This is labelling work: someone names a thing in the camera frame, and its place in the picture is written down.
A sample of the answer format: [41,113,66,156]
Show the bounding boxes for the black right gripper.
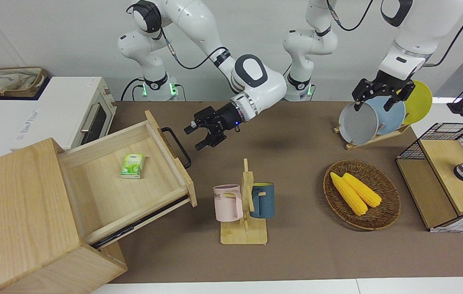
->
[184,103,242,151]

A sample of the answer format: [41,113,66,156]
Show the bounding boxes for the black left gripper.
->
[353,70,416,113]

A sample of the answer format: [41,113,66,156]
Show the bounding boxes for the wooden drawer with black handle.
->
[58,109,197,249]

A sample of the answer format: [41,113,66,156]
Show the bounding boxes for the light blue plate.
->
[366,96,406,135]

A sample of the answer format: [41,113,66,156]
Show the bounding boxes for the yellow plate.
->
[401,80,433,125]

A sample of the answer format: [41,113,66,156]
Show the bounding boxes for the grey plate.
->
[338,101,379,146]

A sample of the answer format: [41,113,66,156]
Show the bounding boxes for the wooden plate rack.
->
[333,122,412,150]

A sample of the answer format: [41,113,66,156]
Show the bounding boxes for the pink mug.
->
[213,185,244,222]

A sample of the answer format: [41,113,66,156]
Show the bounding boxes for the green tissue pack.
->
[120,153,145,179]

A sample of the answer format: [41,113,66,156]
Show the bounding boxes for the brown table mat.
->
[92,101,463,284]

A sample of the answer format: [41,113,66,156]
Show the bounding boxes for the dark blue mug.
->
[250,183,275,219]

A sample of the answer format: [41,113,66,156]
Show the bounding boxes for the yellow corn cob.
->
[330,172,368,216]
[342,173,382,208]

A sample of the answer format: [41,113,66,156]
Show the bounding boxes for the wooden mug rack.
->
[220,158,268,245]

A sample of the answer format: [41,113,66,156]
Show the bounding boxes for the brown wicker basket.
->
[323,160,401,231]

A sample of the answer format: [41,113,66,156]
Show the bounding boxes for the beige cloth bag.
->
[0,67,50,100]

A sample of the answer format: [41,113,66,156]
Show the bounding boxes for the white toaster oven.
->
[0,77,116,168]

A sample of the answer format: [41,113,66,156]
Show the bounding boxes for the cream cloth bag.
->
[0,69,44,97]

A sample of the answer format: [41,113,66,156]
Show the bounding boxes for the light wooden cabinet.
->
[0,138,127,294]

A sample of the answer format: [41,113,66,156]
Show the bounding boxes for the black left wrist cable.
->
[423,0,463,67]

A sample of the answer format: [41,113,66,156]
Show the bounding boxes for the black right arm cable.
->
[126,0,230,70]

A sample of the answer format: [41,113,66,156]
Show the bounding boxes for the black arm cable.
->
[126,0,230,70]
[327,0,375,32]

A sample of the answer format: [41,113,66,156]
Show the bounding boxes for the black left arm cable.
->
[327,0,375,32]

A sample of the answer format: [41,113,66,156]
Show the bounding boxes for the wooden wire grid shelf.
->
[396,122,463,233]

